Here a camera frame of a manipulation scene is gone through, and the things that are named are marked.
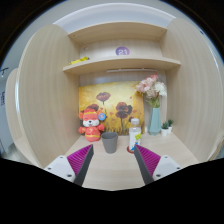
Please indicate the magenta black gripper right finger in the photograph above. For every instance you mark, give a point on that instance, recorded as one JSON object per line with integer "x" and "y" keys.
{"x": 152, "y": 166}

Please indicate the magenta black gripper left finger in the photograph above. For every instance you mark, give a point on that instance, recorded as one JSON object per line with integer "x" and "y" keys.
{"x": 73, "y": 167}

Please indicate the clear plastic water bottle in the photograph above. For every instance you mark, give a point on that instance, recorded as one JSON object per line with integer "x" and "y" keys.
{"x": 134, "y": 133}

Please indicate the dark red round coaster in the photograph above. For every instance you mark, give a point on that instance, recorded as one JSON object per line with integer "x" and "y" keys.
{"x": 130, "y": 151}

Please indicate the small potted succulent left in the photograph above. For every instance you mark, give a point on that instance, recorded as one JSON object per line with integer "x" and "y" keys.
{"x": 165, "y": 127}

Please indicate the small potted succulent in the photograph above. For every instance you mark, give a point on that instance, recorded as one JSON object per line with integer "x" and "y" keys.
{"x": 170, "y": 125}
{"x": 165, "y": 127}

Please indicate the teal ceramic vase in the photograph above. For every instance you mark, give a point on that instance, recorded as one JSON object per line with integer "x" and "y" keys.
{"x": 154, "y": 126}

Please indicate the grey plastic cup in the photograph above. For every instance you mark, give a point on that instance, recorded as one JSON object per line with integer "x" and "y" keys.
{"x": 109, "y": 140}

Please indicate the small potted succulent right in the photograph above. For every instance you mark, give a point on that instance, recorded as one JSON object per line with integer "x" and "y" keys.
{"x": 170, "y": 125}

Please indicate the red plush fox toy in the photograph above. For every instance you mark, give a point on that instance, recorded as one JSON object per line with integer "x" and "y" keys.
{"x": 92, "y": 127}

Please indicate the poppy flower painting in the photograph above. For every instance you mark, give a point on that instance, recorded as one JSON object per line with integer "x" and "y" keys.
{"x": 119, "y": 101}

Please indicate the pink white flower bouquet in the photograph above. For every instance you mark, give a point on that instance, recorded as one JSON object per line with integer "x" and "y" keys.
{"x": 153, "y": 89}

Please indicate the white led light bar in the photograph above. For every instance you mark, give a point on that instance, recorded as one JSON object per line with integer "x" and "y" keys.
{"x": 131, "y": 70}

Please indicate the yellow object on shelf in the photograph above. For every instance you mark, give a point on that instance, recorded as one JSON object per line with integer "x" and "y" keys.
{"x": 79, "y": 60}

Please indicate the purple round number sticker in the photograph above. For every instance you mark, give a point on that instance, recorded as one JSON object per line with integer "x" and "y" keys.
{"x": 122, "y": 50}

